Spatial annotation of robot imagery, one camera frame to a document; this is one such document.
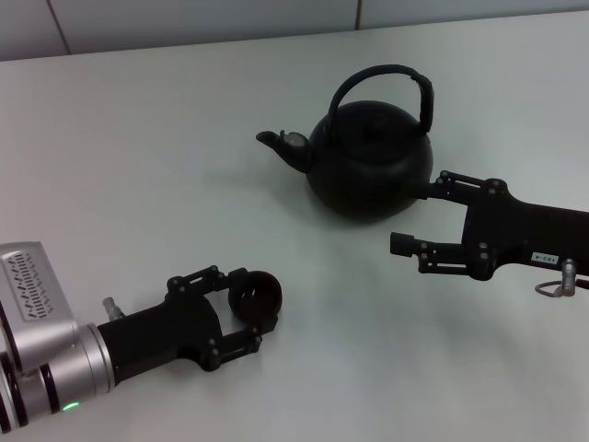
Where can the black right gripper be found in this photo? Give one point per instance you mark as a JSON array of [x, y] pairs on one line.
[[515, 235]]

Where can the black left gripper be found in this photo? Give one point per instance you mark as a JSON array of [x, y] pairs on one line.
[[161, 336]]

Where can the small black teacup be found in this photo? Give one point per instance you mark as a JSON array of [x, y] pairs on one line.
[[257, 308]]

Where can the black round teapot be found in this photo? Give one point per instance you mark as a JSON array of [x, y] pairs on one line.
[[368, 175]]

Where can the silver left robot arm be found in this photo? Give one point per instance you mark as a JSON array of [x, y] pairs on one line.
[[92, 359]]

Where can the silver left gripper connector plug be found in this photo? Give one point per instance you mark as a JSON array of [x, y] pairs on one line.
[[110, 306]]

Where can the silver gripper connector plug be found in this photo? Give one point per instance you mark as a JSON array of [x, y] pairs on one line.
[[569, 276], [110, 306]]

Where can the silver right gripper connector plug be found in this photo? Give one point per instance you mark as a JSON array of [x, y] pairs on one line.
[[569, 276]]

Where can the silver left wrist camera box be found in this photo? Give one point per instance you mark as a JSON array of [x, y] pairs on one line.
[[27, 285]]

